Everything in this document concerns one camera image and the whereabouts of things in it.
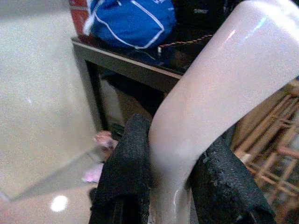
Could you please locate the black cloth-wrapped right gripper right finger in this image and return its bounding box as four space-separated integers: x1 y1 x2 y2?
189 137 278 224

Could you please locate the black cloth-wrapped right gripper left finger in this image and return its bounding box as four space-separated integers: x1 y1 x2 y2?
88 113 152 224

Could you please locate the white plastic broom handle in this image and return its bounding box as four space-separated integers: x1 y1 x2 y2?
148 0 299 224

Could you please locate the wooden rack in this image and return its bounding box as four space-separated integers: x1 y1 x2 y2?
233 79 299 224

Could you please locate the dark framed glass-top table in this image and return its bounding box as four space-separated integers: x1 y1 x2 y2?
71 28 211 131

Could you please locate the blue bag with white trim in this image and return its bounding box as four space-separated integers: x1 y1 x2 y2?
83 0 176 50

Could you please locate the red box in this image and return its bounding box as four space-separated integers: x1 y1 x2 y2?
69 0 92 37

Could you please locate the black box with white label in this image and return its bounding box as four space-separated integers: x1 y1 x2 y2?
174 0 234 24

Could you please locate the braided striped cord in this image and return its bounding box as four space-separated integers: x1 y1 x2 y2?
157 34 213 56

